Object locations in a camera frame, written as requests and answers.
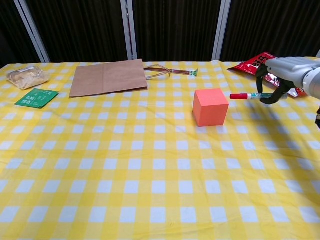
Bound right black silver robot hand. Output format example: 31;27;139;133
255;56;320;105

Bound red capped marker pen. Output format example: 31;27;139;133
229;92;288;101

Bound pink orange cube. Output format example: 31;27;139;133
192;88;230;128

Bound red snack bag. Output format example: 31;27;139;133
226;51;309;98

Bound brown ribbon with green tag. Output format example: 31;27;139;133
169;67;200;77

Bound yellow white checked tablecloth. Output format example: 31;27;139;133
0;56;320;240

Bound brown paper bag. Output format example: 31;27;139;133
69;58;173;98

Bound black pleated curtain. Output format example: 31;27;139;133
0;0;320;69

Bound green sachet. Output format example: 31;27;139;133
14;88;60;110

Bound clear packet of biscuits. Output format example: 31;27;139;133
6;65;50;90

